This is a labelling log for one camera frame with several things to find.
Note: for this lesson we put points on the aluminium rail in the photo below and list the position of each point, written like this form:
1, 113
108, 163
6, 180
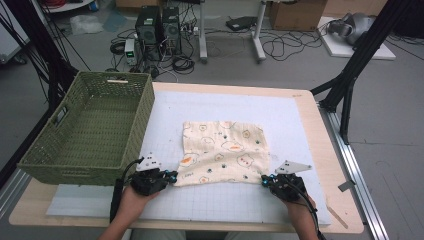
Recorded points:
356, 173

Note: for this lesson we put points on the green woven basket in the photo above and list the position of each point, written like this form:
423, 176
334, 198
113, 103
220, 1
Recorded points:
100, 110

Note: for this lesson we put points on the person's right hand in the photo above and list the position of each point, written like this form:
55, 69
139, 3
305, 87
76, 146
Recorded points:
300, 211

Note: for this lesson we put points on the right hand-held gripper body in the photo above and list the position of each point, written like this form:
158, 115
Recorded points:
288, 188

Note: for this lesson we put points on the black computer tower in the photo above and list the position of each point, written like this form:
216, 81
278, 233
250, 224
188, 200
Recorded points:
171, 30
148, 30

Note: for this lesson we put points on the person's left hand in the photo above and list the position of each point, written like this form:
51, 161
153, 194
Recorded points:
133, 203

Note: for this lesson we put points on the grey helmet-like device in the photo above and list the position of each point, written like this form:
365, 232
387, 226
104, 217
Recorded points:
358, 28

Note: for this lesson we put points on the white desk leg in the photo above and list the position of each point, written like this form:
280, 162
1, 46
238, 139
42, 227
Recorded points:
258, 36
202, 33

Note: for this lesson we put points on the wooden stick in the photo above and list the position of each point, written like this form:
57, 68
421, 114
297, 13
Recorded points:
337, 217

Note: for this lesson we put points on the black metal stand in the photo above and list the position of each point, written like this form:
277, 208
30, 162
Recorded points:
363, 53
36, 40

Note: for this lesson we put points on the grey metal bracket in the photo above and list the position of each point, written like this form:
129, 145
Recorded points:
347, 185

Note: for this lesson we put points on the black frame beam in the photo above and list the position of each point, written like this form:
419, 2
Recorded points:
20, 150

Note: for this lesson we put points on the grey power supply box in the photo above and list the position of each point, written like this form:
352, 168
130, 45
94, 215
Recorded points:
130, 50

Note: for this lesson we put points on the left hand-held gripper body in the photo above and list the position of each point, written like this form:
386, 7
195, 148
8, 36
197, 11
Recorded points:
148, 183

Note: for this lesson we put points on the cream printed cloth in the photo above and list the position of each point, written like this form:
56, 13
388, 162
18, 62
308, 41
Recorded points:
223, 150

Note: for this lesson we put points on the brown cardboard box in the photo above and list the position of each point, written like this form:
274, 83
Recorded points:
296, 15

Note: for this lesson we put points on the clear plastic bag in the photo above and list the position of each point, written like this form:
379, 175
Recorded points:
86, 25

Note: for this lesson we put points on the white grid mat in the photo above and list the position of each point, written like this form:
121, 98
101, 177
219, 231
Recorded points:
226, 103

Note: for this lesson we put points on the white floor board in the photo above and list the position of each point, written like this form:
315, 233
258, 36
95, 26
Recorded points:
340, 50

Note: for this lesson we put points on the black flat device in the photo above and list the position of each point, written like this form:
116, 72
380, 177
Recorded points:
240, 23

